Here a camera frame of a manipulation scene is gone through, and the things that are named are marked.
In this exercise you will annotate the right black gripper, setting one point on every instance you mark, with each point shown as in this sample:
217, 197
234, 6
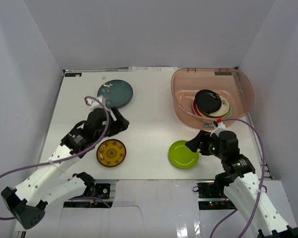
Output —
204, 137

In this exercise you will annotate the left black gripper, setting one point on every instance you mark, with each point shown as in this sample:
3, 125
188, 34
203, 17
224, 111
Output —
118, 121

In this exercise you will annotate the yellow patterned plate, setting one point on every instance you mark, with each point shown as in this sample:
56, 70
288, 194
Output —
111, 153

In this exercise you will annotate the red and teal plate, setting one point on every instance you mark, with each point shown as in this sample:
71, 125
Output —
197, 112

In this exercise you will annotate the glossy black plate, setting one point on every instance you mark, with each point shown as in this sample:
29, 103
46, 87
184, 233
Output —
208, 101

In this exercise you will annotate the cream plate with black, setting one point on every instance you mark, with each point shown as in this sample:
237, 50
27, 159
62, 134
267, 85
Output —
222, 112

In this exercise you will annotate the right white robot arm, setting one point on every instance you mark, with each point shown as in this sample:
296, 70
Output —
241, 185

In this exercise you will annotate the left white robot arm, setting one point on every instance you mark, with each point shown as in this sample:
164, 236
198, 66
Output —
29, 200

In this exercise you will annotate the pink translucent plastic bin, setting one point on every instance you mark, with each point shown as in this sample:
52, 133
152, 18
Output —
233, 85

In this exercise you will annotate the lime green plate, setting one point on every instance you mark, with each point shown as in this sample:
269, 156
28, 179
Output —
181, 156

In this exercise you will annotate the dark blue ceramic plate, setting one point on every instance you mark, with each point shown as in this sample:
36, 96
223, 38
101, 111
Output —
117, 93

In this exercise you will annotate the papers at table back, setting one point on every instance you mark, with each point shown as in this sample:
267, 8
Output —
151, 68

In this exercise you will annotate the black label sticker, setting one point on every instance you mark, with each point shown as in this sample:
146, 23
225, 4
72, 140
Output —
71, 74

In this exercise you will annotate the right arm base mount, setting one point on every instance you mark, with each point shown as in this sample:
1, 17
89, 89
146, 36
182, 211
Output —
210, 198

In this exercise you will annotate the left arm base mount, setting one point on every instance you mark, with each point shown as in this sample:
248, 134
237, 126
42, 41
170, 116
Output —
99, 199

